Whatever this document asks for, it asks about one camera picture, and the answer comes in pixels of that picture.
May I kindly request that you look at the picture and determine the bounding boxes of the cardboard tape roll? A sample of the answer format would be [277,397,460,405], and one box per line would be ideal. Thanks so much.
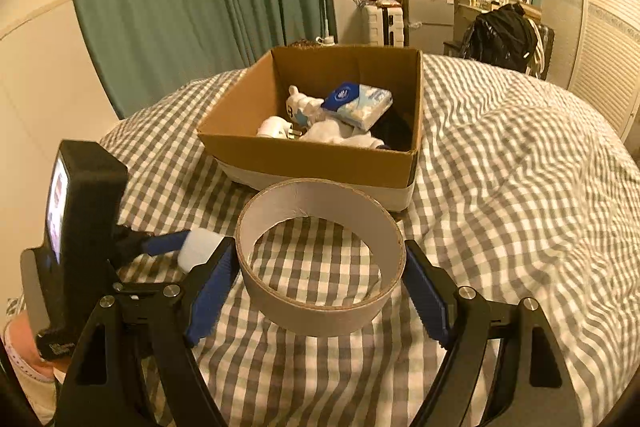
[234,178,406,338]

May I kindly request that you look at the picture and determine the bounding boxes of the cardboard box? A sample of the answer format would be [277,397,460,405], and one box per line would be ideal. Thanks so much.
[196,46,425,214]

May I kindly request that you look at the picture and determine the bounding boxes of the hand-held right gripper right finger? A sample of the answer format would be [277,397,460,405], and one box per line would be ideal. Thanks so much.
[402,238,581,427]

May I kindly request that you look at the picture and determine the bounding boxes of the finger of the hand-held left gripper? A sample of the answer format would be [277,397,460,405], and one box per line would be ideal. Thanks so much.
[117,226,193,259]
[114,281,168,297]

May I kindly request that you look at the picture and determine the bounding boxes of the pale blue earbud case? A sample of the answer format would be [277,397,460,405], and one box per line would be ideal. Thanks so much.
[179,228,224,272]

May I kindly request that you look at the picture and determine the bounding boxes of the white rabbit figurine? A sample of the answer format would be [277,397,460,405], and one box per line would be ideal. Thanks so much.
[285,85,326,125]

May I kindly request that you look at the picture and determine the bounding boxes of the person's left forearm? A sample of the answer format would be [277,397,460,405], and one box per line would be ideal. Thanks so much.
[2,307,56,380]

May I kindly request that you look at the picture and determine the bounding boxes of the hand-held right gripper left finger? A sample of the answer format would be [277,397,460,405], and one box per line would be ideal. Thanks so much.
[54,237,241,427]

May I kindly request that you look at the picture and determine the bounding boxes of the black clothes pile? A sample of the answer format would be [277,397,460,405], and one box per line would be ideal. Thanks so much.
[462,3,538,72]

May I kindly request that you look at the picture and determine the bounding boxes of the silver mini fridge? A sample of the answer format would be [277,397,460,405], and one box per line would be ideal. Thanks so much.
[402,0,456,48]

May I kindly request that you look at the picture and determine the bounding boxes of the white louvred wardrobe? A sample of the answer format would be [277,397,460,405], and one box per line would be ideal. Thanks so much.
[537,0,640,142]

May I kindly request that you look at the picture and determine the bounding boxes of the blue tissue packet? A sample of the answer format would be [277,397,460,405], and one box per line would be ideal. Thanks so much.
[320,82,393,131]

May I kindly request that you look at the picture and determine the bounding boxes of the white suitcase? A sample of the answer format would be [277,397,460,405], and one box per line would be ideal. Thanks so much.
[362,2,405,48]

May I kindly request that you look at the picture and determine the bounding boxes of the grey checked blanket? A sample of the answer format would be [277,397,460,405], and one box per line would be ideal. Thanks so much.
[95,52,640,427]

